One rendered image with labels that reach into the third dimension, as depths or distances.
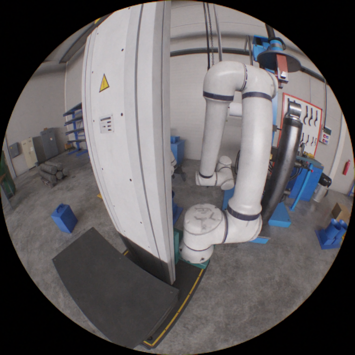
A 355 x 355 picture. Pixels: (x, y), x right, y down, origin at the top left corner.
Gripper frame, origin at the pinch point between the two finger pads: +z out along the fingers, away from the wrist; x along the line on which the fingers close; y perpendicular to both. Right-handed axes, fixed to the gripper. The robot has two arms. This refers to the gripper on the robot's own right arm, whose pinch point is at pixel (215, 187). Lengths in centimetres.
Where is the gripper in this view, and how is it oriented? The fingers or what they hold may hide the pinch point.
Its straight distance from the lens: 108.4
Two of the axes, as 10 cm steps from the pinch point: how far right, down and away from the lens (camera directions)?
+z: 0.4, 6.0, 8.0
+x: 9.4, 2.6, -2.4
